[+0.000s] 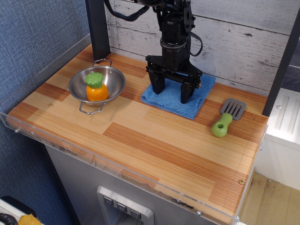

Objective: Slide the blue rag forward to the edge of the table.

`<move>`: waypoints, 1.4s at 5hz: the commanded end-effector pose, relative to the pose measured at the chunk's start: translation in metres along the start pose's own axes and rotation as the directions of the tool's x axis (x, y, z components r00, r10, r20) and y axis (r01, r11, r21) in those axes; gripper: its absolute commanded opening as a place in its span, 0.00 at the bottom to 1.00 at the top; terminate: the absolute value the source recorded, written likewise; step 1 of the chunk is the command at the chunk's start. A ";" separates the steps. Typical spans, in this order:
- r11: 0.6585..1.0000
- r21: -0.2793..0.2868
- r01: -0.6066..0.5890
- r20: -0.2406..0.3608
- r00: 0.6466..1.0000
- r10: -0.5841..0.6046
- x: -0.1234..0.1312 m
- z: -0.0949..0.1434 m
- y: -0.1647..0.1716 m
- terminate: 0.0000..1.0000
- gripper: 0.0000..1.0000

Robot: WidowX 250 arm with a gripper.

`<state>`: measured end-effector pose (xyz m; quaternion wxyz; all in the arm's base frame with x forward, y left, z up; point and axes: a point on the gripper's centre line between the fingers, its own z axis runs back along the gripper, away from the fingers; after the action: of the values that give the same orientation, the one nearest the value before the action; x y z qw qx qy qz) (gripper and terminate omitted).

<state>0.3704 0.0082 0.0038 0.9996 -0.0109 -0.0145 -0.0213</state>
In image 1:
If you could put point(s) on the dark left frame post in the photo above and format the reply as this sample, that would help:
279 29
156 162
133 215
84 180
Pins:
98 28

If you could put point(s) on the steel bowl with handles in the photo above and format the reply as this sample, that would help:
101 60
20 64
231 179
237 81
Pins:
113 79

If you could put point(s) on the yellow black object corner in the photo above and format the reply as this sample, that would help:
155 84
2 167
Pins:
24 220

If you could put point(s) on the orange toy carrot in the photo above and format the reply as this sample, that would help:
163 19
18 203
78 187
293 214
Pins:
96 90

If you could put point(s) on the dark right frame post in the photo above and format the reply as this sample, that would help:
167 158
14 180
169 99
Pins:
283 66

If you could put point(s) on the grey green toy spatula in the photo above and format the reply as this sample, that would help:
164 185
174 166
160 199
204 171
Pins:
231 110

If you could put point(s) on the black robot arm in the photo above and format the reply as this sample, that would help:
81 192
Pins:
176 22

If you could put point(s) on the silver toy fridge dispenser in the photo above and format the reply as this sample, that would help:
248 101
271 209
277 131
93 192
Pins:
120 210

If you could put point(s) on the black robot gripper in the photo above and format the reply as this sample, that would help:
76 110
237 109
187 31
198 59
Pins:
174 65

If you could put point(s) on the dark frame post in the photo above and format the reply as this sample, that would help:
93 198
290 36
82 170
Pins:
98 28
283 66

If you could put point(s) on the white side cabinet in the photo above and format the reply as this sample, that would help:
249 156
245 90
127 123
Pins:
279 155

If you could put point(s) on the blue rag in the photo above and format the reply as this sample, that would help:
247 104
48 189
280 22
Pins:
169 98

